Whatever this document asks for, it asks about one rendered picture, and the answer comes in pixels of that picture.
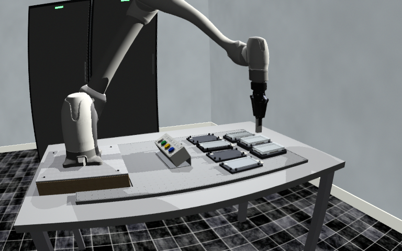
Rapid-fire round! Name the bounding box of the white button panel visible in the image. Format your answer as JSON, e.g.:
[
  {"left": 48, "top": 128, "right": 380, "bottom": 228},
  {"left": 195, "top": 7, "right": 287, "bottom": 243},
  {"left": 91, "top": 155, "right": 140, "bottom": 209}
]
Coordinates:
[{"left": 155, "top": 133, "right": 191, "bottom": 169}]

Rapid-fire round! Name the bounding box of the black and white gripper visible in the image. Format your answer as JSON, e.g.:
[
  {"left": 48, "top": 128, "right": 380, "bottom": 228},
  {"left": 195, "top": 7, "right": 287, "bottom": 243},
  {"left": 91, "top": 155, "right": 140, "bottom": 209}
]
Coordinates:
[{"left": 250, "top": 82, "right": 269, "bottom": 133}]

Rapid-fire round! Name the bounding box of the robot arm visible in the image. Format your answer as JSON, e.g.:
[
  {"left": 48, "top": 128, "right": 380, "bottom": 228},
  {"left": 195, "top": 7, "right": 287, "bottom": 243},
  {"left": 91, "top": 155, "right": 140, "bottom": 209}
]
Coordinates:
[{"left": 61, "top": 0, "right": 269, "bottom": 168}]

